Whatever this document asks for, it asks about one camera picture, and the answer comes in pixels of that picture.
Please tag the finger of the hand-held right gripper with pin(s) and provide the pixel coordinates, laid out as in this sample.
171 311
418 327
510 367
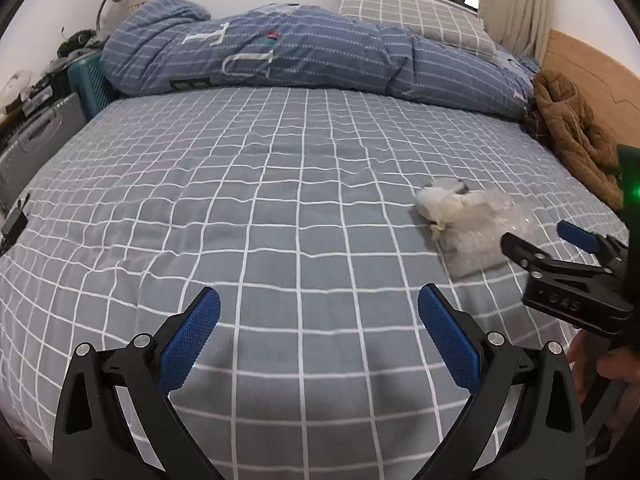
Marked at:
550 267
577 235

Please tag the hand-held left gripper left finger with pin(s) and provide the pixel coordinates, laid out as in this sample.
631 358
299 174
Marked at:
192 340

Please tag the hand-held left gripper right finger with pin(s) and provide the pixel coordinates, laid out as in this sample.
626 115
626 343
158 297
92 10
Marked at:
450 340

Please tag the clear plastic bag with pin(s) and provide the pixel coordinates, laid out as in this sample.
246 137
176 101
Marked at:
480 240

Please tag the white plastic bag red print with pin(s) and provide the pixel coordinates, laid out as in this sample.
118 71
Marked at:
440 200

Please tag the person's right hand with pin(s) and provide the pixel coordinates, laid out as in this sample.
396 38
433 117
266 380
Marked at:
622 367

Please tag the brown quilted jacket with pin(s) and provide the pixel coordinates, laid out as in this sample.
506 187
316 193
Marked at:
570 125

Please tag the wooden headboard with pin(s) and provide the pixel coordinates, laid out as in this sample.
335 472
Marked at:
595 75

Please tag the wide beige curtain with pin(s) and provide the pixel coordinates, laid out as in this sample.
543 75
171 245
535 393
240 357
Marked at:
520 5

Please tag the grey hard suitcase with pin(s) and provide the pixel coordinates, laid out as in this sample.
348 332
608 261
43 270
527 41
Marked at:
40 135

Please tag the grey checked pillow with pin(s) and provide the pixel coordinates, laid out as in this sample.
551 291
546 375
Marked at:
415 15

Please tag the teal plastic crate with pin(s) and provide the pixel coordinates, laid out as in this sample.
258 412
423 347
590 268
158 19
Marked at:
92 85

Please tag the blue striped duvet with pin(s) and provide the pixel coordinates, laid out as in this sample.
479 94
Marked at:
300 50

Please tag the white round appliance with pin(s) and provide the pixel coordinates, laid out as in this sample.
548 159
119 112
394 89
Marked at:
15 85

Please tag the black tangled items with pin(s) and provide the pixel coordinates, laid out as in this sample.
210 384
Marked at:
80 40

